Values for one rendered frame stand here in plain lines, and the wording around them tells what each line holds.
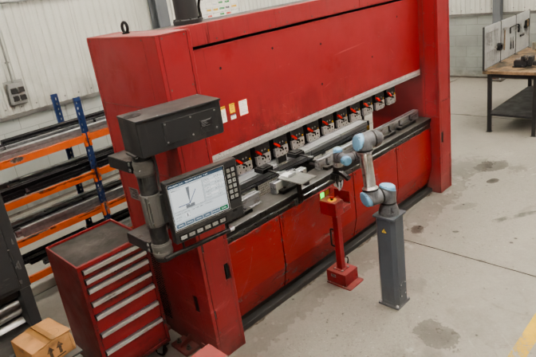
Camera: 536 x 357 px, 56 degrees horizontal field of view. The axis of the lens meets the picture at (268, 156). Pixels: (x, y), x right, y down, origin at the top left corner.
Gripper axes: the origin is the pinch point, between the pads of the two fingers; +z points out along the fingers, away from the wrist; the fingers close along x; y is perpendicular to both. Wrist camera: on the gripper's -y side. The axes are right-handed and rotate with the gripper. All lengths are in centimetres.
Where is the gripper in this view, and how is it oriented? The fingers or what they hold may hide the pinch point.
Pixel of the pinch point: (340, 189)
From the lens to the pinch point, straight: 416.5
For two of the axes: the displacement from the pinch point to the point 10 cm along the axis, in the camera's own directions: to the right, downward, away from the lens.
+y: -7.2, -2.2, 6.6
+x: -6.9, 3.3, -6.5
